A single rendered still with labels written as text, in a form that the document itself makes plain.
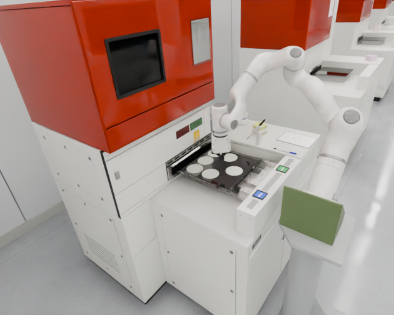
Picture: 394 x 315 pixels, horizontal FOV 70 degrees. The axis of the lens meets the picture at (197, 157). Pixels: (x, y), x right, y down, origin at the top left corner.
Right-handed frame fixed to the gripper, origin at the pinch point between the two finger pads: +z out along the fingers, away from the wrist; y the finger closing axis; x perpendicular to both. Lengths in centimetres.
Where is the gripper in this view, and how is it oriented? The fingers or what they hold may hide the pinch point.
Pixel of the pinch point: (221, 159)
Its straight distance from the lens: 156.8
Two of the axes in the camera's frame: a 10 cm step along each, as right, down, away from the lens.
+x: -0.6, -5.0, 8.6
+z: 0.8, 8.6, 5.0
